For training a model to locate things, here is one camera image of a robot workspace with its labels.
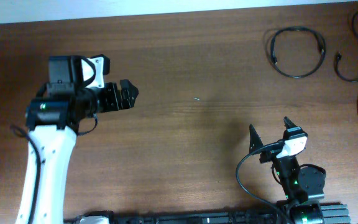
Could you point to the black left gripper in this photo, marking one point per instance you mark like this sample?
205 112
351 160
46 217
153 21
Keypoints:
115 102

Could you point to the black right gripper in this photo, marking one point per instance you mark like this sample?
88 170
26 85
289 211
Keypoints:
256 141

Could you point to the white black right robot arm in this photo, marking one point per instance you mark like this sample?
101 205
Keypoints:
302 183

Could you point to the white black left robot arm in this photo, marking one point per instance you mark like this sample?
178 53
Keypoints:
76 90

